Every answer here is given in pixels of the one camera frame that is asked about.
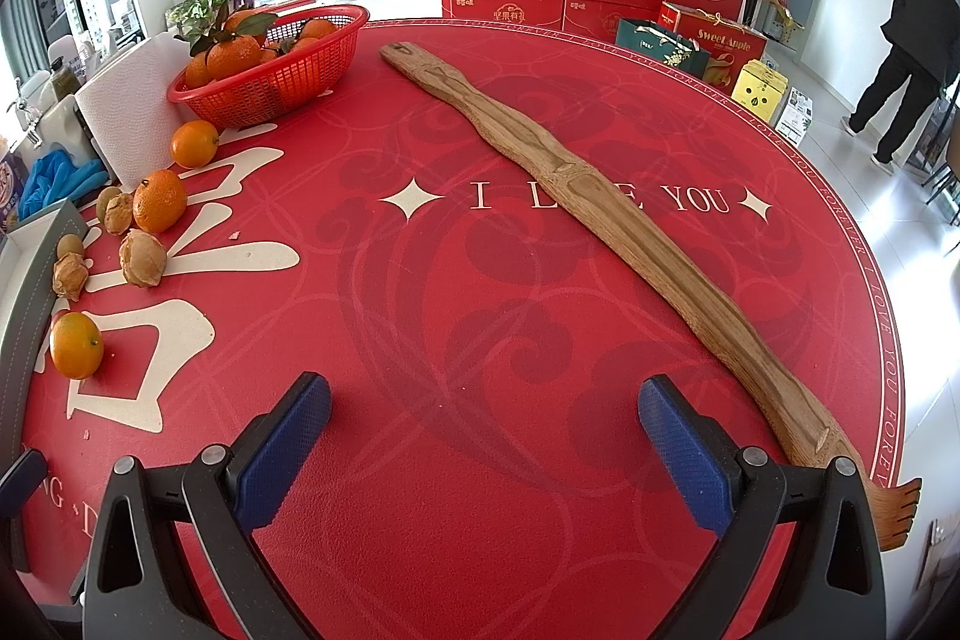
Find long wooden back scratcher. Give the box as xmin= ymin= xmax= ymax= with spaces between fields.
xmin=381 ymin=42 xmax=923 ymax=551

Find yellow small box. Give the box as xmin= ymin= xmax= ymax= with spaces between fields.
xmin=731 ymin=60 xmax=788 ymax=125

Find green brown round fruit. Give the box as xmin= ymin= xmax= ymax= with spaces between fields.
xmin=96 ymin=185 xmax=122 ymax=223

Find person in black clothes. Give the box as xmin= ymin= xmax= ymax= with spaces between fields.
xmin=843 ymin=0 xmax=958 ymax=175

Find dried husk fruit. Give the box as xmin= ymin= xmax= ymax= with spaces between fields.
xmin=119 ymin=229 xmax=167 ymax=287
xmin=101 ymin=191 xmax=133 ymax=236
xmin=52 ymin=252 xmax=89 ymax=302

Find green gift bag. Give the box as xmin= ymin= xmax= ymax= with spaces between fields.
xmin=615 ymin=18 xmax=709 ymax=80

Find small smooth orange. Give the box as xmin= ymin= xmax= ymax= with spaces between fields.
xmin=50 ymin=312 xmax=104 ymax=380

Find grey white tray box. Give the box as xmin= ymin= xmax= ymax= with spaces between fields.
xmin=0 ymin=200 xmax=86 ymax=471

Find red plastic fruit basket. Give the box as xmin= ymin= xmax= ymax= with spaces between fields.
xmin=166 ymin=5 xmax=370 ymax=130

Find white paper towel roll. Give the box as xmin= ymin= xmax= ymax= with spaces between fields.
xmin=76 ymin=32 xmax=189 ymax=190

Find red round table mat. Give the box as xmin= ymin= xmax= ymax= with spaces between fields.
xmin=23 ymin=23 xmax=903 ymax=638

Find large mandarin orange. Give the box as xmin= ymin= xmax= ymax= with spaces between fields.
xmin=133 ymin=169 xmax=187 ymax=236

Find white storage box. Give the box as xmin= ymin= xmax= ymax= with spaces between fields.
xmin=28 ymin=94 xmax=98 ymax=167

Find red sweet apple box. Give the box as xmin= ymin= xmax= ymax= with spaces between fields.
xmin=659 ymin=2 xmax=766 ymax=96

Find blue rubber gloves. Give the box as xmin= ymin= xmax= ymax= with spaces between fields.
xmin=18 ymin=149 xmax=109 ymax=221

